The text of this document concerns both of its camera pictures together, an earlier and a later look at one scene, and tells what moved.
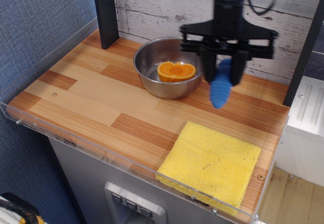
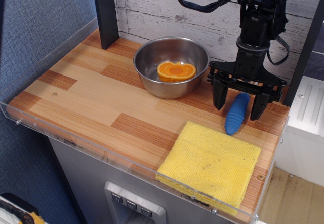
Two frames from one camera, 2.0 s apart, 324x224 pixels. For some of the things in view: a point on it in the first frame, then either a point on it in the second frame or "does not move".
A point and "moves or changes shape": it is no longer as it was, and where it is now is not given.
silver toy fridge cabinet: x=104 y=190 does not move
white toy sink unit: x=300 y=151 does not move
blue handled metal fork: x=220 y=87 moves or changes shape
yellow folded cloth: x=213 y=167 does not move
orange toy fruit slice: x=170 y=72 does not move
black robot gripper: x=228 y=36 → x=248 y=73
